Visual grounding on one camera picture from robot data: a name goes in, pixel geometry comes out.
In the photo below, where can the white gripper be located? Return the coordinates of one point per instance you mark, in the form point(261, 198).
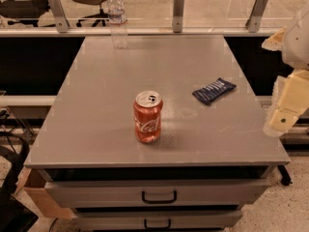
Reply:
point(297, 47)

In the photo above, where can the red coke can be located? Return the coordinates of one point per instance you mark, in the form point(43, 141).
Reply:
point(147, 116)

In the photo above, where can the clear plastic water bottle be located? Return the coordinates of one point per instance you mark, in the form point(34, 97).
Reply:
point(117, 22)

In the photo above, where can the blue snack bag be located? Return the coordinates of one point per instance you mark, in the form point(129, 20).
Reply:
point(214, 91)

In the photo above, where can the black caster wheel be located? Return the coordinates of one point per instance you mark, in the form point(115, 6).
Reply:
point(286, 179)

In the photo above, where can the upper grey drawer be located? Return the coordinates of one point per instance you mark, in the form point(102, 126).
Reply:
point(103, 194)

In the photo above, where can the grey drawer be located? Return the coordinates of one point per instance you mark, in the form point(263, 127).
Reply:
point(206, 219)
point(103, 194)

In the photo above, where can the lower grey drawer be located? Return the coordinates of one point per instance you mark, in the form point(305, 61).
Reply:
point(206, 219)

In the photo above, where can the black office chair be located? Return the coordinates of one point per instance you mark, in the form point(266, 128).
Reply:
point(26, 12)

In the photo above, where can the cardboard box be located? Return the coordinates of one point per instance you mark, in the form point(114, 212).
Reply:
point(32, 183)

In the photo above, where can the right metal bracket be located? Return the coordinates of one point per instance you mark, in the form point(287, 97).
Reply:
point(254, 21)

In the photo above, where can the metal bracket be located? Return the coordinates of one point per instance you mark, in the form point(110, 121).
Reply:
point(177, 19)
point(61, 22)
point(254, 21)

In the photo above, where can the middle metal bracket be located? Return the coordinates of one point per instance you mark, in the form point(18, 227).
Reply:
point(177, 19)

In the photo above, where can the black upper drawer handle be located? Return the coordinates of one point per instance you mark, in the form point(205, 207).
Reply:
point(159, 198)

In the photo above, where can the black drawer handle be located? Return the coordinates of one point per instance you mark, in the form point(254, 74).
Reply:
point(157, 224)
point(159, 198)

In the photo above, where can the black lower drawer handle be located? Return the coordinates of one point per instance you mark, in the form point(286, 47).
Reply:
point(157, 224)

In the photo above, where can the left metal bracket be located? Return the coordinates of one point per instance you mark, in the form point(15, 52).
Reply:
point(61, 22)

